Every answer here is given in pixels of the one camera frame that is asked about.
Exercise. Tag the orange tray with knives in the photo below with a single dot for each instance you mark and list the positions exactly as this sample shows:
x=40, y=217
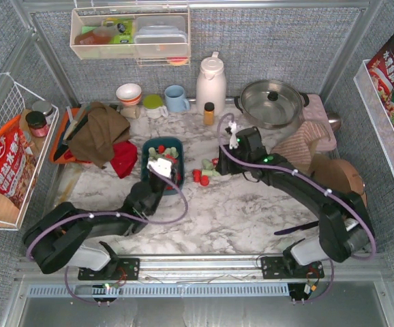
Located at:
x=60, y=152

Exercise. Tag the blue mug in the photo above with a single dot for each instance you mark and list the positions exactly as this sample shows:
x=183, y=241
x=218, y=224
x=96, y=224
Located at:
x=175, y=99

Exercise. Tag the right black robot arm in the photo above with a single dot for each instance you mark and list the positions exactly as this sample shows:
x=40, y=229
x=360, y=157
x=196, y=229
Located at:
x=344, y=226

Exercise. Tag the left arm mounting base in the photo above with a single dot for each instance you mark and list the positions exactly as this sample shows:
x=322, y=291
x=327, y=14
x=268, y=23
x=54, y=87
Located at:
x=125, y=269

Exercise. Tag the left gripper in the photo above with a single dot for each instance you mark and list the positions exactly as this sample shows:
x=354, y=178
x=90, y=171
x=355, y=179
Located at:
x=172, y=175

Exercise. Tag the green coffee capsule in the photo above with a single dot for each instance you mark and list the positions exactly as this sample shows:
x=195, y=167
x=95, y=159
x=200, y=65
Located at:
x=152, y=152
x=174, y=151

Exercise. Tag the cream wall shelf basket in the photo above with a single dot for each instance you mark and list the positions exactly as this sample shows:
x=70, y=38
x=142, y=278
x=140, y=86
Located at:
x=107, y=32

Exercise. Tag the brown cloth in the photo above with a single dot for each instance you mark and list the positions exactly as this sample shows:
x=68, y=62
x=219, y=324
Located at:
x=104, y=128

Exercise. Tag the right white wall basket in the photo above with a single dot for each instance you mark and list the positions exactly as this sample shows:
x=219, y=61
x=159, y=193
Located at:
x=376, y=112

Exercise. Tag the steel pot with lid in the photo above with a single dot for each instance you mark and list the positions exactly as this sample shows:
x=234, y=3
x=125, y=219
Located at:
x=271, y=104

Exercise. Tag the white thermos jug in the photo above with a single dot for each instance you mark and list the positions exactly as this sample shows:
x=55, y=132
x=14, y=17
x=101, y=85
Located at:
x=211, y=84

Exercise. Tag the orange spice bottle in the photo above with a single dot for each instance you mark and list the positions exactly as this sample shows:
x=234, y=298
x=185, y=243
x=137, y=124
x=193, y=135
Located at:
x=208, y=116

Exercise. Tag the left wire basket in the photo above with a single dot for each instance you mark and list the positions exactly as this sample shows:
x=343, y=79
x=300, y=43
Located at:
x=13, y=104

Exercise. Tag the right arm mounting base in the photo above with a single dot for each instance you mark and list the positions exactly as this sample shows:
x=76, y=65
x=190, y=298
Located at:
x=278, y=267

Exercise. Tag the teal storage basket tray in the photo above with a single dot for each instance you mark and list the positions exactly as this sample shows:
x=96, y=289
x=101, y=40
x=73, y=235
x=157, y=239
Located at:
x=167, y=142

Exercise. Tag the pink egg tray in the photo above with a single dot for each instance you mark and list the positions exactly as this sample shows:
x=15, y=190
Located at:
x=315, y=111

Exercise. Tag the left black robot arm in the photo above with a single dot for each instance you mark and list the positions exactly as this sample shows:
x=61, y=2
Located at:
x=58, y=240

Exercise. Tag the round wooden board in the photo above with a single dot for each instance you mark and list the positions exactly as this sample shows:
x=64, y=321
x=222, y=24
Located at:
x=337, y=174

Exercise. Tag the pepper grinder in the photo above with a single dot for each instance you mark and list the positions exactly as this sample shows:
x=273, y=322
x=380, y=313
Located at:
x=132, y=112

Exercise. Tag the white striped bowl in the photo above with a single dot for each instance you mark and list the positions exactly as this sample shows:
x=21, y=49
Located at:
x=129, y=94

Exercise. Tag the clear plastic containers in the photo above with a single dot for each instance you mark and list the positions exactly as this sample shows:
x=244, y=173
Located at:
x=161, y=36

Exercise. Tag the orange snack bag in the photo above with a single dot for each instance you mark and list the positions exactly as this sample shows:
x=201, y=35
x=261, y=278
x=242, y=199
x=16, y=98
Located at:
x=17, y=165

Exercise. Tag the red cloth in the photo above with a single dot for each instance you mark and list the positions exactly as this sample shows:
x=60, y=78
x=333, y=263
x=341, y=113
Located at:
x=125, y=157

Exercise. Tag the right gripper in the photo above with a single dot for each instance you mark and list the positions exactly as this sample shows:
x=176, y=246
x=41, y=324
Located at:
x=223, y=165

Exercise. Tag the pink striped towel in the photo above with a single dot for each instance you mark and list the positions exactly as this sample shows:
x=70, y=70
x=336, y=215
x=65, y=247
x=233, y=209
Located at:
x=299, y=149

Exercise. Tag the green lid white cup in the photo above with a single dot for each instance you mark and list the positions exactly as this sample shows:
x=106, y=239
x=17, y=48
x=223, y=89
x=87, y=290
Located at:
x=154, y=106

